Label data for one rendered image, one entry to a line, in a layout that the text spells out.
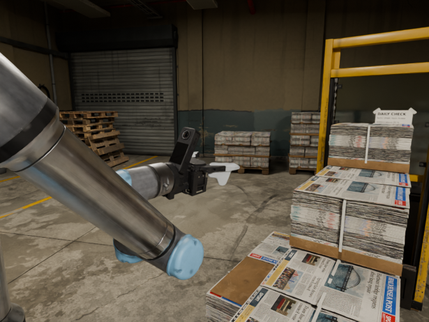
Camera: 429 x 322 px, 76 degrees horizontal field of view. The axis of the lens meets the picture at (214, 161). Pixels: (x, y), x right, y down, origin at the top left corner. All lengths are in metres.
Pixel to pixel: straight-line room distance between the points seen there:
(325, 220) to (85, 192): 0.90
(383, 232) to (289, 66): 6.70
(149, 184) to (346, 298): 0.68
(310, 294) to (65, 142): 0.81
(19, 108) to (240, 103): 7.32
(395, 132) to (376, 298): 0.87
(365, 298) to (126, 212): 0.78
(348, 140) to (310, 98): 5.85
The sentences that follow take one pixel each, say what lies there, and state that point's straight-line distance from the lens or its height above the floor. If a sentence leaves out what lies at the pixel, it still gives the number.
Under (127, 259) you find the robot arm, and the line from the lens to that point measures 0.62.
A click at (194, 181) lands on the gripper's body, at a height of 1.20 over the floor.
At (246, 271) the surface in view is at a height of 0.60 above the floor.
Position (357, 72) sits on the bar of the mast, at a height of 1.61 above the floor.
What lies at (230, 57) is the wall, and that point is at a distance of 7.72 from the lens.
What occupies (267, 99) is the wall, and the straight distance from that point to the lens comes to 7.51.
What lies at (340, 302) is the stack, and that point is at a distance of 0.96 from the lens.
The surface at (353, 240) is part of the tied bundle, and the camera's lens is 1.12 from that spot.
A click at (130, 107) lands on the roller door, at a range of 8.56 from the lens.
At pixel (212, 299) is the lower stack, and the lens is 1.31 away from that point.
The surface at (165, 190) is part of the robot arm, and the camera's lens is 0.62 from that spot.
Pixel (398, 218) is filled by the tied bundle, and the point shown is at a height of 1.03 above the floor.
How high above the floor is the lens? 1.38
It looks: 11 degrees down
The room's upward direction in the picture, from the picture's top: straight up
